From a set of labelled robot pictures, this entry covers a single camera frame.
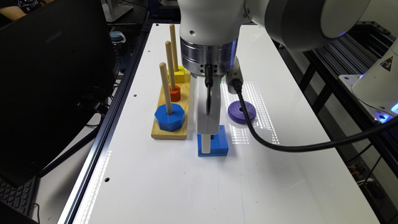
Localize blue square block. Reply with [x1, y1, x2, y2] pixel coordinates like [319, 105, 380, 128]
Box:
[197, 125, 229, 157]

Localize rear wooden peg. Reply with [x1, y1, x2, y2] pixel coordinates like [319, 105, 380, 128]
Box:
[169, 24, 179, 72]

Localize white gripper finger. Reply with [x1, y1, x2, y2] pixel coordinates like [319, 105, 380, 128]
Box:
[201, 134, 211, 154]

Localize yellow square block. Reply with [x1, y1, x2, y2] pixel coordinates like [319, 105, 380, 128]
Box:
[174, 65, 189, 83]

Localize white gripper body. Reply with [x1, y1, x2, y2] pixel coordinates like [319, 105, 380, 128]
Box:
[195, 76, 221, 135]

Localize blue octagon block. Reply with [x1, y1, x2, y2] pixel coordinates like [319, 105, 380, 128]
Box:
[154, 103, 185, 132]

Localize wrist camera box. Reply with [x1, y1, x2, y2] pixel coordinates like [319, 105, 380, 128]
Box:
[226, 57, 243, 94]

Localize black keyboard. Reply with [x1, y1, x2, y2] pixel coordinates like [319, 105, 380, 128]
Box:
[0, 177, 37, 215]

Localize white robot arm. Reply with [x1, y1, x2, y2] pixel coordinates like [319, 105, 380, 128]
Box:
[178, 0, 369, 154]

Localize front wooden peg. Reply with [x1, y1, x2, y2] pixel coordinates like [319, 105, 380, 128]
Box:
[159, 62, 173, 115]

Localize middle wooden peg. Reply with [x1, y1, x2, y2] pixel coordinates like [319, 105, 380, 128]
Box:
[165, 41, 176, 91]

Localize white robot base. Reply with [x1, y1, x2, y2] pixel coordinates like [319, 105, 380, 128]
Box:
[339, 42, 397, 123]

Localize purple round disc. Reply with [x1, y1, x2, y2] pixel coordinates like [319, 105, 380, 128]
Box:
[227, 100, 257, 125]

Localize orange octagon block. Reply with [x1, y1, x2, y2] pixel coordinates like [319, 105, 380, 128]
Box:
[170, 85, 181, 102]

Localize wooden peg base board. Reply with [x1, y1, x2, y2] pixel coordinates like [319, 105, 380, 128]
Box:
[151, 72, 190, 140]

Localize blue lid water bottle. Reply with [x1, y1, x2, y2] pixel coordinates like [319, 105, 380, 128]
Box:
[109, 31, 131, 73]

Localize wooden peg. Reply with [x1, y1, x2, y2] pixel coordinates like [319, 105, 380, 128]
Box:
[165, 41, 176, 91]
[169, 24, 179, 72]
[159, 62, 173, 115]

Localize black Samsung monitor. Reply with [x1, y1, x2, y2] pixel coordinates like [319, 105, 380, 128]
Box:
[1, 0, 117, 187]

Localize person forearm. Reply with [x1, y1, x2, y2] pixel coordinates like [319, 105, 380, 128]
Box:
[0, 0, 53, 22]

